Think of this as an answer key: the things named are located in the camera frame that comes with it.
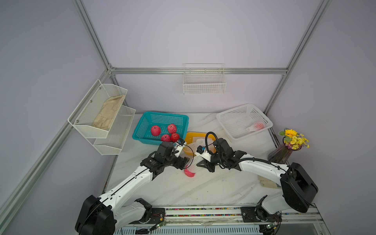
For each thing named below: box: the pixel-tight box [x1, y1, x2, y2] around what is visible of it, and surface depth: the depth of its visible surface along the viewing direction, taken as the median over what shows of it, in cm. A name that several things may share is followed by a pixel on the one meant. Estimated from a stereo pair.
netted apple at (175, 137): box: [170, 132, 180, 142], surface depth 101 cm
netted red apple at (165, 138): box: [160, 134, 171, 142], surface depth 100 cm
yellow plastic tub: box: [183, 132, 216, 156], surface depth 73 cm
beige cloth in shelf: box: [91, 94, 126, 131], surface depth 80 cm
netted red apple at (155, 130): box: [150, 125, 162, 137], surface depth 104 cm
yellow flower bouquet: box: [278, 128, 311, 151], surface depth 77 cm
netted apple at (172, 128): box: [167, 123, 177, 134], surface depth 106 cm
